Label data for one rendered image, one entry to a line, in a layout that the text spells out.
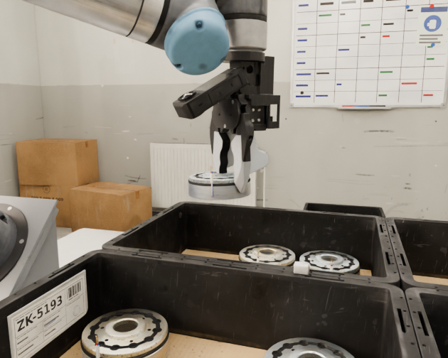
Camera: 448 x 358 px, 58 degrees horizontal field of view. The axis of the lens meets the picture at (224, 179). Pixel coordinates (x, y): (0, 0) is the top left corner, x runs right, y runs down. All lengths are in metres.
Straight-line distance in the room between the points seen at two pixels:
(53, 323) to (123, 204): 2.94
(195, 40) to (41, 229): 0.47
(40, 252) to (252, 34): 0.52
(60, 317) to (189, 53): 0.35
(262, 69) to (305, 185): 3.01
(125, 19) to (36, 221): 0.46
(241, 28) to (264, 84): 0.10
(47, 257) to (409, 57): 3.17
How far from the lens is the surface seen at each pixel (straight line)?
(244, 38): 0.61
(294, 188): 3.63
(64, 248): 1.33
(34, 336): 0.52
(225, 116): 0.63
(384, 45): 3.57
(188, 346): 0.55
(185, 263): 0.53
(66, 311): 0.55
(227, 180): 0.63
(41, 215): 0.81
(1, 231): 0.79
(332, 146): 3.56
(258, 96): 0.62
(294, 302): 0.51
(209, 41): 0.48
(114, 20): 0.47
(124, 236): 0.64
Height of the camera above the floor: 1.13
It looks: 10 degrees down
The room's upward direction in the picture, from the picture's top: straight up
